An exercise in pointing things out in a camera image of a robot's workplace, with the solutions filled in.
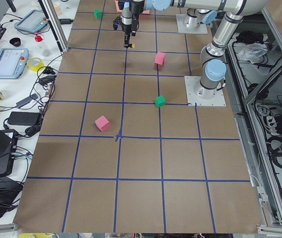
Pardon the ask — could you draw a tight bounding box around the yellow tape roll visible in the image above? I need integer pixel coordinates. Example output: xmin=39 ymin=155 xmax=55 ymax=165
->
xmin=27 ymin=58 xmax=45 ymax=72

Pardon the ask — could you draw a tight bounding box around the grey usb hub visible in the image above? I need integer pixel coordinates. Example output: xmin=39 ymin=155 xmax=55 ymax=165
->
xmin=16 ymin=93 xmax=38 ymax=108

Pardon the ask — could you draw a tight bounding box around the black power adapter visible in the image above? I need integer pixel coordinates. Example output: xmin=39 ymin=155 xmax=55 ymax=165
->
xmin=7 ymin=112 xmax=40 ymax=126

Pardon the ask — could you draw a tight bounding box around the green cube far corner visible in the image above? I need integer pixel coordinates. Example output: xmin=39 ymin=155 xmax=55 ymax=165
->
xmin=94 ymin=9 xmax=102 ymax=19

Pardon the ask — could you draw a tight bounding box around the green cube centre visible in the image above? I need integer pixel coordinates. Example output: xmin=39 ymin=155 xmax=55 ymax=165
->
xmin=155 ymin=95 xmax=166 ymax=108

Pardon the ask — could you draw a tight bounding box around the upper teach pendant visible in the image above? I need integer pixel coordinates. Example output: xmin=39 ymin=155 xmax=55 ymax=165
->
xmin=14 ymin=9 xmax=48 ymax=33

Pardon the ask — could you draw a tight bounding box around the lower teach pendant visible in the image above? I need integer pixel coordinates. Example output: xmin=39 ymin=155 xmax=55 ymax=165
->
xmin=0 ymin=48 xmax=29 ymax=79

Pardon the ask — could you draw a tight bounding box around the black bowl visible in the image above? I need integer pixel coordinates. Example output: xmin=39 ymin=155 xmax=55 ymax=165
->
xmin=9 ymin=37 xmax=21 ymax=47

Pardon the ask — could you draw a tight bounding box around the pink cube front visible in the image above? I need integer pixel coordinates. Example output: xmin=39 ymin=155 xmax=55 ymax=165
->
xmin=95 ymin=116 xmax=111 ymax=132

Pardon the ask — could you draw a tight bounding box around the aluminium frame post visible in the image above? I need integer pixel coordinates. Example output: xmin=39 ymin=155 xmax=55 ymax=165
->
xmin=38 ymin=0 xmax=68 ymax=54

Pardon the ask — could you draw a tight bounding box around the red small object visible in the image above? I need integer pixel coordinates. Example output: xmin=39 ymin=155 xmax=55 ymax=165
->
xmin=35 ymin=33 xmax=44 ymax=43

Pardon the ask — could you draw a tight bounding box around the pink cube near arm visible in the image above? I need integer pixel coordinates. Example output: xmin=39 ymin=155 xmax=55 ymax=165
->
xmin=154 ymin=52 xmax=166 ymax=71

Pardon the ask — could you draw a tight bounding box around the crumpled white cloth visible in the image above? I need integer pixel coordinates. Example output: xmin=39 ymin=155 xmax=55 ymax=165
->
xmin=237 ymin=43 xmax=268 ymax=63

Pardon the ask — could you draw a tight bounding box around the pink plastic tray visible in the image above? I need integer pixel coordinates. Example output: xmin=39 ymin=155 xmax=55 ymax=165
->
xmin=114 ymin=0 xmax=150 ymax=14

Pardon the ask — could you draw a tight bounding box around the teach pendant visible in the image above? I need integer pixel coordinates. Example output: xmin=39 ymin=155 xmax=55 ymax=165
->
xmin=0 ymin=48 xmax=29 ymax=79
xmin=14 ymin=9 xmax=48 ymax=33

